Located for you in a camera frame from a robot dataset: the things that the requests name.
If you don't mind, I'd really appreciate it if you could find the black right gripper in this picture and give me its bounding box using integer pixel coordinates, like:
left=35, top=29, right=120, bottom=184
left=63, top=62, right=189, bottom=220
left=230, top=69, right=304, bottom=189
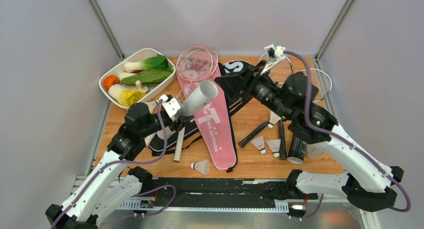
left=214, top=60, right=292, bottom=120

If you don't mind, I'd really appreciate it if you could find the white shuttlecock tube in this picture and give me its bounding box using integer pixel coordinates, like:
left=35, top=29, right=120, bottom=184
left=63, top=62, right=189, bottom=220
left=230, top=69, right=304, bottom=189
left=181, top=79, right=219, bottom=117

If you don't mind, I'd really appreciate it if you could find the white shuttlecock front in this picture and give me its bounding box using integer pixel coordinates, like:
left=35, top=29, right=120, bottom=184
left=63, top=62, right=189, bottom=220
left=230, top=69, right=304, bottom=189
left=190, top=160, right=210, bottom=175

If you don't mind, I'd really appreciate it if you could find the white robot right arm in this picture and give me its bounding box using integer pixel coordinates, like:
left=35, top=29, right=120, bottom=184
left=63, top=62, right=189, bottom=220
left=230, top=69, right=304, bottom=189
left=215, top=65, right=404, bottom=212

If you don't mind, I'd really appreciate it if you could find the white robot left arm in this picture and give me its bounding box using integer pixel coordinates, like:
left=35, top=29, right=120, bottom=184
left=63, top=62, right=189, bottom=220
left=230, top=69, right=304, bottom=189
left=45, top=98, right=203, bottom=229

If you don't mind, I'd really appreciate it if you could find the pink badminton racket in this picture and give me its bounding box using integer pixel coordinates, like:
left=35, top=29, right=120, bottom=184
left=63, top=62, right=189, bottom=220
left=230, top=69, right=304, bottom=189
left=172, top=46, right=215, bottom=163
left=176, top=46, right=218, bottom=82

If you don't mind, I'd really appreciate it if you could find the black racket cover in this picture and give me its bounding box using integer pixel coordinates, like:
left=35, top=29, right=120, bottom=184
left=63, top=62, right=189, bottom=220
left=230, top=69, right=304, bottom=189
left=149, top=60, right=252, bottom=157

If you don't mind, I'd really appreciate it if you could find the pink racket cover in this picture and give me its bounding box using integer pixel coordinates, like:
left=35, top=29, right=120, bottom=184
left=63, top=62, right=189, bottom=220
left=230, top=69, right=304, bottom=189
left=194, top=67, right=237, bottom=171

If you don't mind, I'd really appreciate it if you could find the beige mushroom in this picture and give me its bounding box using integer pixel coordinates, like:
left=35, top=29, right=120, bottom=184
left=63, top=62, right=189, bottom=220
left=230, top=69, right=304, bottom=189
left=135, top=80, right=149, bottom=94

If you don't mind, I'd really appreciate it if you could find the green leafy vegetable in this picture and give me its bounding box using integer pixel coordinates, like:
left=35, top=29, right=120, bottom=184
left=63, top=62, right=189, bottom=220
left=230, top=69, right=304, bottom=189
left=120, top=66, right=174, bottom=86

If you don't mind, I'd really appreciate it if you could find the white racket left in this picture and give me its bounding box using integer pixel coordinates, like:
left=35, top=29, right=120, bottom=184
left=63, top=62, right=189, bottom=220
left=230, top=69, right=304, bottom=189
left=238, top=56, right=294, bottom=148

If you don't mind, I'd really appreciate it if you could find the white racket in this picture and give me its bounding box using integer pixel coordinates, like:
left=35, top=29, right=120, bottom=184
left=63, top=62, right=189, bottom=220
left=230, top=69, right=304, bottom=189
left=238, top=56, right=294, bottom=148
left=278, top=68, right=332, bottom=160

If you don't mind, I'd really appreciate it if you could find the yellow napa cabbage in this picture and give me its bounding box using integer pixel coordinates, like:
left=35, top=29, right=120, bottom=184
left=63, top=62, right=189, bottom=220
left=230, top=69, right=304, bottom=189
left=108, top=84, right=146, bottom=107

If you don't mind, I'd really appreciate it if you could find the white rectangular tray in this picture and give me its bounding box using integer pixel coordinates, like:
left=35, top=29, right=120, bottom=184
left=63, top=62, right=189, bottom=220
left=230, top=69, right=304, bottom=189
left=98, top=48, right=176, bottom=110

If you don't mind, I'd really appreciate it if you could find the green bok choy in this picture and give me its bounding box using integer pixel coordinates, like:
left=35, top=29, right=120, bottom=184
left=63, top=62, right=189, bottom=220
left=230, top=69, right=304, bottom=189
left=123, top=55, right=169, bottom=73

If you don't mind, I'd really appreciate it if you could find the white racket right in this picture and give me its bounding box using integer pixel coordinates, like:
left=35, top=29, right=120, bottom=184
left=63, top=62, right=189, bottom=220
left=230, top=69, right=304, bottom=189
left=278, top=68, right=332, bottom=160

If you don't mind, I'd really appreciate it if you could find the black shuttlecock tube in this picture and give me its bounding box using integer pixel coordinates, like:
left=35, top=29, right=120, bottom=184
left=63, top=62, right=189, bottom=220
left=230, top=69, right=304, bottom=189
left=287, top=135, right=307, bottom=165

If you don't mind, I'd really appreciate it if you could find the white tube cap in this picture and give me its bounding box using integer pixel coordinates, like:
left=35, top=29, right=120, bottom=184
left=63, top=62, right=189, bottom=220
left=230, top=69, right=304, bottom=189
left=305, top=144, right=324, bottom=159

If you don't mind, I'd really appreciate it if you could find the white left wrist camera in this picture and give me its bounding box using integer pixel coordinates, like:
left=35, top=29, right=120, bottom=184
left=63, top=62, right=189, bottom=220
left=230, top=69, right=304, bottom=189
left=159, top=94, right=184, bottom=121

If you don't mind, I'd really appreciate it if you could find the white shuttlecock on handle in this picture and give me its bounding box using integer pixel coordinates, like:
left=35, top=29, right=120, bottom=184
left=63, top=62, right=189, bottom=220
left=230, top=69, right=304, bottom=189
left=267, top=111, right=282, bottom=128

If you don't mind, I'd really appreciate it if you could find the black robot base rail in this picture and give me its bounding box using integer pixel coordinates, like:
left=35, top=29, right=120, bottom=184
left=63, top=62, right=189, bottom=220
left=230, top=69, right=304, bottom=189
left=141, top=176, right=318, bottom=209

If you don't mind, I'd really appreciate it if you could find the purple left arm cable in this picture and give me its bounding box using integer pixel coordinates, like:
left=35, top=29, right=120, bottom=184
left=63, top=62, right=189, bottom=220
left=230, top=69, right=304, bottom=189
left=49, top=99, right=176, bottom=229

